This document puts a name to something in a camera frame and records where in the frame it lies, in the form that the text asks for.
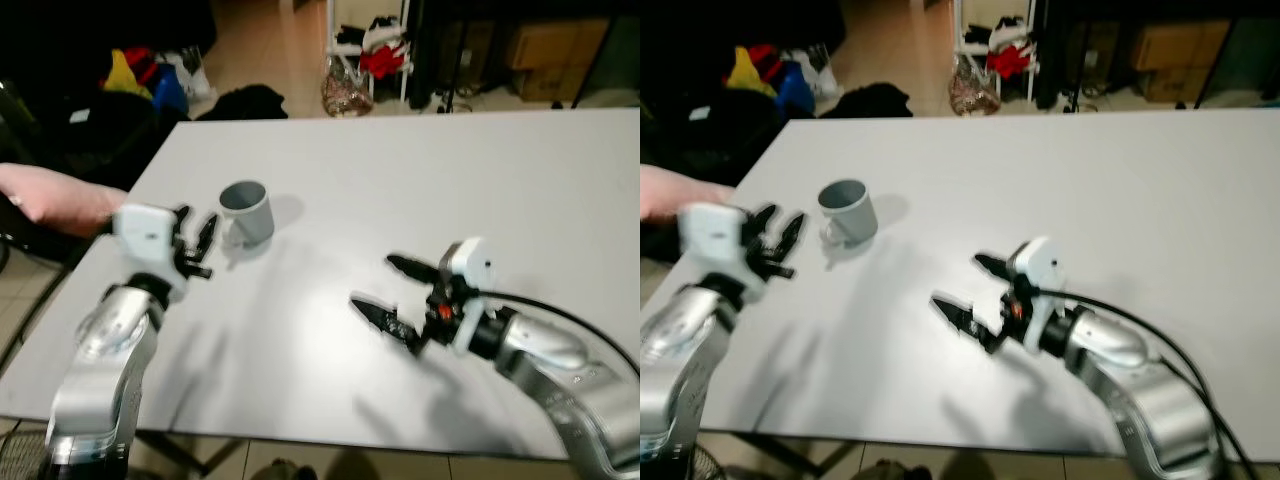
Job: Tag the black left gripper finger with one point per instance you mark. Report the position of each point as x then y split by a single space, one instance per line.
792 232
183 218
760 217
207 235

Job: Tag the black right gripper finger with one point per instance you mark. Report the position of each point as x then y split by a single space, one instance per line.
995 266
410 267
385 318
960 318

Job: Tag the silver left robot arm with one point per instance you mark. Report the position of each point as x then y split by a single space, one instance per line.
100 370
680 370

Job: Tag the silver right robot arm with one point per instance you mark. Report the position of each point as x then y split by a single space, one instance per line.
1130 385
560 370

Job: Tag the grey mug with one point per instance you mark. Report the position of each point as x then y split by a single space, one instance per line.
250 215
850 215

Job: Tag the pink pillow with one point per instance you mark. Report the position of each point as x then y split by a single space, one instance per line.
50 195
665 195

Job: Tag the blue soft item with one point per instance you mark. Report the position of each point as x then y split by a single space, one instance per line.
795 92
170 92

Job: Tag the black cloth pile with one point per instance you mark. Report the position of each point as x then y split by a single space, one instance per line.
870 100
243 103

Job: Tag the yellow soft toy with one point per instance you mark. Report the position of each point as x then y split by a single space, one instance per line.
748 72
122 78

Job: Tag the white plastic bag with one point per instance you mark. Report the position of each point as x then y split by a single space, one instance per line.
190 72
822 70

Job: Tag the red soft toy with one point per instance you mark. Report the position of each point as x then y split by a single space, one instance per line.
768 57
143 62

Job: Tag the dark robot foot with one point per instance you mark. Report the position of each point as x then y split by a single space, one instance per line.
280 470
890 470

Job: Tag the patterned brown bag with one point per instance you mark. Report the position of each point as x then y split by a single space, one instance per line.
345 92
972 90

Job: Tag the red cloth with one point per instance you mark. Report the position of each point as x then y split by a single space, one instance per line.
383 62
1010 60

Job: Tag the black floor fan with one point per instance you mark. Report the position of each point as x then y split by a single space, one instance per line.
700 465
20 455

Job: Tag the white cloth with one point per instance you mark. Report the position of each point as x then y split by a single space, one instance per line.
1010 30
385 32

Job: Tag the white metal rack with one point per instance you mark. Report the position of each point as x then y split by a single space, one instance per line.
958 30
330 30

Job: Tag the brown cardboard box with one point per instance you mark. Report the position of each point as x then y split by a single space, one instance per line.
550 55
1175 55

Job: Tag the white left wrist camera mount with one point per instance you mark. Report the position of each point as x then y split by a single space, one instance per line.
145 235
712 235

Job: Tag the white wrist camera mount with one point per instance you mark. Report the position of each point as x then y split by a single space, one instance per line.
712 235
470 265
145 235
1040 265

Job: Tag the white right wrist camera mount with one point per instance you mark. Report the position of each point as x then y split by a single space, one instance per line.
470 265
1040 265

